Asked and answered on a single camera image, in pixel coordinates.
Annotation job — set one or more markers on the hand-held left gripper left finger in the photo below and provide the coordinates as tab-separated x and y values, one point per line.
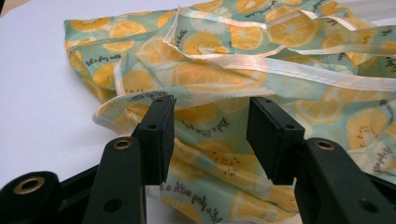
154	140

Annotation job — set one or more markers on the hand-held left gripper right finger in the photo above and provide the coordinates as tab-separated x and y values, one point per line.
274	143

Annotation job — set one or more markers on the orange slice print tote bag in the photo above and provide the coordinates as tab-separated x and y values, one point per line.
218	74

